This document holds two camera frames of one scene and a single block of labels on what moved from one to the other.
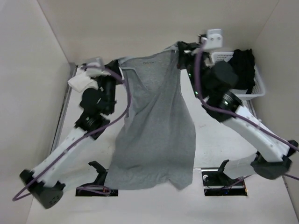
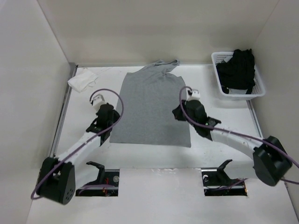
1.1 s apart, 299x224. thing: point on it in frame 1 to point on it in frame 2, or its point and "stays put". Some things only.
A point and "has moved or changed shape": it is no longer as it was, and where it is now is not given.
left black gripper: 113,75 to 116,117
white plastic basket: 258,89 stays put
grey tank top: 158,146 has moved or changed shape
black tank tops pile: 243,63 stays put
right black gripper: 188,51 to 178,113
